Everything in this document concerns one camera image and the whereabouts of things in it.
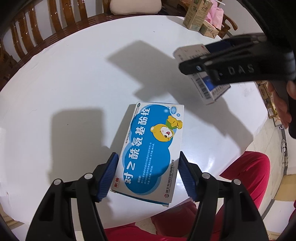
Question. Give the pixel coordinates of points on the pink plastic bag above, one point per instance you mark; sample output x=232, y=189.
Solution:
x=215, y=15

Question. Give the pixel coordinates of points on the wooden armchair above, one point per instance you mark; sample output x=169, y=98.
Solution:
x=179, y=8

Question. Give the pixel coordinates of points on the white blue small box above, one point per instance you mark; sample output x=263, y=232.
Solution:
x=208, y=91

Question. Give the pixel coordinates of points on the white coffee table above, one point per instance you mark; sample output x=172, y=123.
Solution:
x=69, y=107

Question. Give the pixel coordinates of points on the wooden bench sofa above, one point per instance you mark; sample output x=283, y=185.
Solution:
x=28, y=27

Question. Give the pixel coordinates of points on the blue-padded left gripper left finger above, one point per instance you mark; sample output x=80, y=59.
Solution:
x=53, y=218

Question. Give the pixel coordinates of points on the beige cushion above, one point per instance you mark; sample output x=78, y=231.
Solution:
x=129, y=7

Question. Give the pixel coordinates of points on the blue white medicine box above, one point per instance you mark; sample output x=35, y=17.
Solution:
x=148, y=163

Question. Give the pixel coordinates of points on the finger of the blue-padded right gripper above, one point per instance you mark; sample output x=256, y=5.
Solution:
x=203, y=61

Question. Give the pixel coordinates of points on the small brown carton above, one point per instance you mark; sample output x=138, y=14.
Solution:
x=208, y=30

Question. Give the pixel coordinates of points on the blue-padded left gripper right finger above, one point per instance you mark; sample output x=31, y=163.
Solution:
x=242, y=220

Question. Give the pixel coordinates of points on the tall green brown carton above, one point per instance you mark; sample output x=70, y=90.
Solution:
x=196, y=14

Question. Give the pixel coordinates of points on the person's red trousers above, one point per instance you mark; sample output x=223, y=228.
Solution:
x=251, y=168

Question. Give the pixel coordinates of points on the person's right hand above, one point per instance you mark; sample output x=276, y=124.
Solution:
x=280, y=104

